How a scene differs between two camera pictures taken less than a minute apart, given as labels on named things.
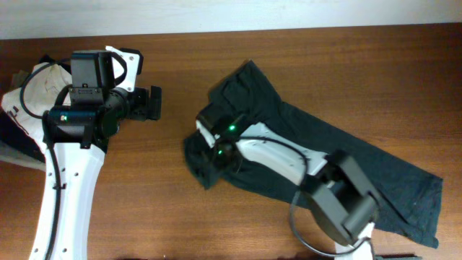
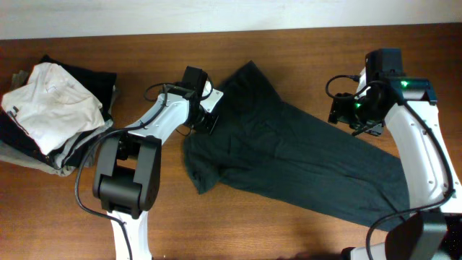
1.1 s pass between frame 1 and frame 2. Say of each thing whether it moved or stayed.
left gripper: moved
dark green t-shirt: stayed
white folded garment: stayed
